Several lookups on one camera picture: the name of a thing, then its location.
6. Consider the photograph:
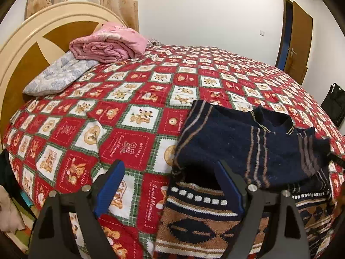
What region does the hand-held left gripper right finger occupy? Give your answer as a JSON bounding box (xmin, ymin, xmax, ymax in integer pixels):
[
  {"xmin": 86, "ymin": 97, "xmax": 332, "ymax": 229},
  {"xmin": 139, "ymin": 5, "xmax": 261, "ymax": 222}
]
[{"xmin": 214, "ymin": 160, "xmax": 310, "ymax": 259}]

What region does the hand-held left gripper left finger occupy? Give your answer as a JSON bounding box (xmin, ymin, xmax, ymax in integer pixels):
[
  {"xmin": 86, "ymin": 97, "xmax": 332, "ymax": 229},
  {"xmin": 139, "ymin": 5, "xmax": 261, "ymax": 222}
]
[{"xmin": 28, "ymin": 160, "xmax": 126, "ymax": 259}]

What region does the navy knit sweater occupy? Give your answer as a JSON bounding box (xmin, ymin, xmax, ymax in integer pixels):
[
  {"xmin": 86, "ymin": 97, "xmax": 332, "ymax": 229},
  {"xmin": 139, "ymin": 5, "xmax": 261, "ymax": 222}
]
[{"xmin": 154, "ymin": 100, "xmax": 345, "ymax": 259}]

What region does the red bear-print bedspread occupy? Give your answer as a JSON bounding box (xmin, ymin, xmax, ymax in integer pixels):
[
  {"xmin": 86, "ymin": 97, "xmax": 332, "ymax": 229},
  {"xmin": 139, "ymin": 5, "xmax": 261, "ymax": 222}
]
[{"xmin": 1, "ymin": 44, "xmax": 345, "ymax": 259}]

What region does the pale cloth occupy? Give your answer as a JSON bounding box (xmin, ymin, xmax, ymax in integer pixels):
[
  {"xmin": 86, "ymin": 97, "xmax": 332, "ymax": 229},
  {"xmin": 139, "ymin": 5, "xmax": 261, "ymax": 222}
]
[{"xmin": 0, "ymin": 186, "xmax": 26, "ymax": 232}]

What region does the grey floral pillow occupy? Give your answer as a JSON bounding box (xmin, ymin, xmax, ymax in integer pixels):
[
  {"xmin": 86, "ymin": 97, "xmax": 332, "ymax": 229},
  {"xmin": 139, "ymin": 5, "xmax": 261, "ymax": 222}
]
[{"xmin": 22, "ymin": 51, "xmax": 100, "ymax": 97}]

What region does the black bag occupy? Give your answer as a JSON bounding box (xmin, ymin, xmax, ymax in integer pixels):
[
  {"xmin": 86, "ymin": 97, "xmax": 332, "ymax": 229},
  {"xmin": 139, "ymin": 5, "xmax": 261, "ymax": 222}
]
[{"xmin": 321, "ymin": 83, "xmax": 345, "ymax": 128}]

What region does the pink folded quilt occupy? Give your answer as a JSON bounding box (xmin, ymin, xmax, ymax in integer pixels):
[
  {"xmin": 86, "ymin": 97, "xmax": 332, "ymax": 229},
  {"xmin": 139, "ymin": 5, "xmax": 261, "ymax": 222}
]
[{"xmin": 69, "ymin": 22, "xmax": 148, "ymax": 64}]

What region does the cream and brown headboard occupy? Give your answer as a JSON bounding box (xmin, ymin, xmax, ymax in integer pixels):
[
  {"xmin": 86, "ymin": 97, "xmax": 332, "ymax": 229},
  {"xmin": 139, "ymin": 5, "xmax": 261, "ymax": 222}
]
[{"xmin": 0, "ymin": 1, "xmax": 128, "ymax": 146}]

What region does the brown wooden door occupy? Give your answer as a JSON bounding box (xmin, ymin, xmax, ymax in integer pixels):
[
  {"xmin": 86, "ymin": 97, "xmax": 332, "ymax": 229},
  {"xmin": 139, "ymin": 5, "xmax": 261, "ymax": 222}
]
[{"xmin": 284, "ymin": 1, "xmax": 314, "ymax": 80}]

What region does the beige patterned curtain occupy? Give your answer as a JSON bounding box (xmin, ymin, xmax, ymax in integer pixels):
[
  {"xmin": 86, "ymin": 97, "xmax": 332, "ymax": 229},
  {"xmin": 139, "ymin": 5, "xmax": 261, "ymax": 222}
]
[{"xmin": 25, "ymin": 0, "xmax": 140, "ymax": 33}]

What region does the brown door frame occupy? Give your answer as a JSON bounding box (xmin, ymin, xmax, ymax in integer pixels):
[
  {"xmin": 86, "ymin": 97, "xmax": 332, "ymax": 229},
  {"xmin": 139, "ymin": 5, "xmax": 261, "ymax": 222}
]
[{"xmin": 275, "ymin": 0, "xmax": 294, "ymax": 71}]

